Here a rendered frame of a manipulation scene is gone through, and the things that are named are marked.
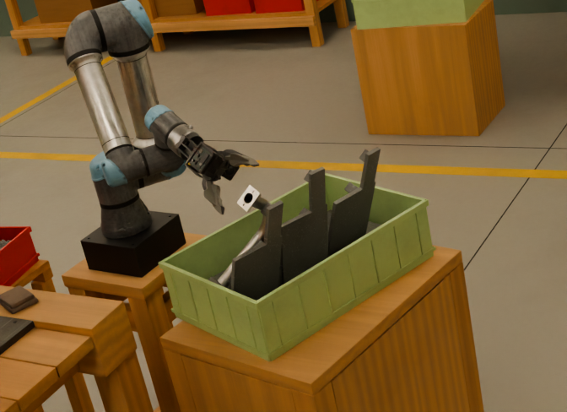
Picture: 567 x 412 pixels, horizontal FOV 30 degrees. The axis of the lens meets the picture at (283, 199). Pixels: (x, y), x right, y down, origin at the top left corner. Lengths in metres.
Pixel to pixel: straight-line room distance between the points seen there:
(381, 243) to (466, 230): 2.03
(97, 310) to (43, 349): 0.18
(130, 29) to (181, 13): 5.63
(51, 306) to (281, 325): 0.66
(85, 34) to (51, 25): 6.44
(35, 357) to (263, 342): 0.58
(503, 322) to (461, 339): 1.07
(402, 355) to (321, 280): 0.31
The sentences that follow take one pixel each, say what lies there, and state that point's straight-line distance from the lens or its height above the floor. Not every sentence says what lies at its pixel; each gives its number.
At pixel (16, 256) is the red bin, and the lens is 3.37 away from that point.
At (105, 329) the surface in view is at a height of 0.87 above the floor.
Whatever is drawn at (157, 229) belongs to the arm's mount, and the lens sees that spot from 3.06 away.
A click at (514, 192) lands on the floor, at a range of 5.07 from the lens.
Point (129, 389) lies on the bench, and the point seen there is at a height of 0.66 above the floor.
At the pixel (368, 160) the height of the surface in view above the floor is 1.12.
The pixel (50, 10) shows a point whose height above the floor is 0.37.
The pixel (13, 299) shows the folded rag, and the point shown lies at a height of 0.93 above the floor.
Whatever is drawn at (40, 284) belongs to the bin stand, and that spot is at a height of 0.74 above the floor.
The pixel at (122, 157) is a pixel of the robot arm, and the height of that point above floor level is 1.26.
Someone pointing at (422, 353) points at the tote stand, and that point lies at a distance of 2.87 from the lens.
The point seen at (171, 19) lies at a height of 0.26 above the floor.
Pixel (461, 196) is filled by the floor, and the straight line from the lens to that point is 5.10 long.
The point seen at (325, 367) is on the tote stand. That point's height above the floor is 0.79.
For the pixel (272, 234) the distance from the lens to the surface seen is 2.61.
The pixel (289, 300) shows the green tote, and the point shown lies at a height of 0.92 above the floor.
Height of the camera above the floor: 2.18
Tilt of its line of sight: 24 degrees down
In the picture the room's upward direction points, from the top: 12 degrees counter-clockwise
